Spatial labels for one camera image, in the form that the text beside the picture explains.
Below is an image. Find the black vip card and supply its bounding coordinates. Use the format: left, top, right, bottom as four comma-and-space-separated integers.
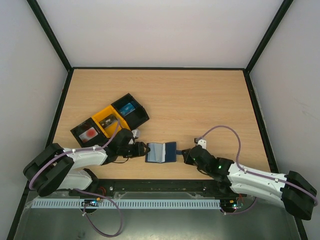
99, 114, 118, 129

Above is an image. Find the white red card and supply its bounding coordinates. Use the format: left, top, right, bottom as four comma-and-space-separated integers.
78, 127, 98, 143

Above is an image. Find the navy blue card holder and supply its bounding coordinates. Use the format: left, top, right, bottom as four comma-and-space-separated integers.
145, 142, 182, 164

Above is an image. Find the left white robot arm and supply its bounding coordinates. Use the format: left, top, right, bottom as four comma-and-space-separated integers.
23, 128, 150, 197

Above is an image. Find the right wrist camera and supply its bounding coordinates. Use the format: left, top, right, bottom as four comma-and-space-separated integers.
194, 136, 207, 149

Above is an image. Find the blue card in bin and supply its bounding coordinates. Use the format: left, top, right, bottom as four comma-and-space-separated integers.
119, 102, 136, 117

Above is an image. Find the light blue cable duct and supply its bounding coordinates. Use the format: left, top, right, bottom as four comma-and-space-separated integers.
30, 198, 221, 210

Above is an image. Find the black bin right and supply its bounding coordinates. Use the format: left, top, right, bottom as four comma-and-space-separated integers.
111, 93, 150, 130

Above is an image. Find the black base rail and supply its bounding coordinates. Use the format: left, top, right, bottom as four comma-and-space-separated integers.
87, 179, 225, 199

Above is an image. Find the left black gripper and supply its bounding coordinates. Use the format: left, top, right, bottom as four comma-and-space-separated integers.
118, 142, 151, 159

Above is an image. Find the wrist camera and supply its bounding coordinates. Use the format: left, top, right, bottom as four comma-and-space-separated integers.
194, 136, 207, 149
131, 129, 141, 139

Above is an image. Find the black bin left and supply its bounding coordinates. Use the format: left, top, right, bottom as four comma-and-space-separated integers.
70, 117, 109, 148

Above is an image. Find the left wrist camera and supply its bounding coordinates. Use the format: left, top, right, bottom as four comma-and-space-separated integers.
131, 129, 141, 139

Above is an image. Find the yellow bin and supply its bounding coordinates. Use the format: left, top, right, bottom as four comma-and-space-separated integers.
91, 105, 130, 138

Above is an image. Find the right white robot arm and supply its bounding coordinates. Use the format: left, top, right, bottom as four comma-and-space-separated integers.
181, 145, 318, 221

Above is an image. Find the black bin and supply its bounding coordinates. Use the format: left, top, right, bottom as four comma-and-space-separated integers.
111, 93, 150, 130
70, 117, 109, 148

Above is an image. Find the black enclosure frame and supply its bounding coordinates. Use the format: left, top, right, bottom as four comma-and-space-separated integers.
0, 0, 320, 240

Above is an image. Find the loose purple cable loop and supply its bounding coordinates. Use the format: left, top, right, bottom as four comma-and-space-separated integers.
81, 191, 125, 237

